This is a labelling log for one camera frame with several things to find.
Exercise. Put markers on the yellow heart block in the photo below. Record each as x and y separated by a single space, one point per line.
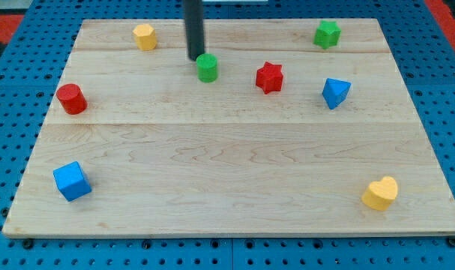
379 195

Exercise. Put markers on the wooden board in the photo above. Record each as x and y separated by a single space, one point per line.
168 156

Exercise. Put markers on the red star block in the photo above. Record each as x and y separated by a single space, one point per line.
270 78

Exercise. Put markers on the green cylinder block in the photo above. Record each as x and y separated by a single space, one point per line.
207 67

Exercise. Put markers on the blue triangle block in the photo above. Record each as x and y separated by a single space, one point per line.
335 92

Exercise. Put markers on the yellow hexagon block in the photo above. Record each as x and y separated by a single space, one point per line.
145 37

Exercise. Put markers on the green star block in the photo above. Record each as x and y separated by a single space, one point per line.
327 34

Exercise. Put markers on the red cylinder block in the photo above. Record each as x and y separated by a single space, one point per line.
72 99

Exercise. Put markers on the blue cube block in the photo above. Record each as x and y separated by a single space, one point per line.
71 181

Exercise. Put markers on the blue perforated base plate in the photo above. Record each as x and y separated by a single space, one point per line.
30 69

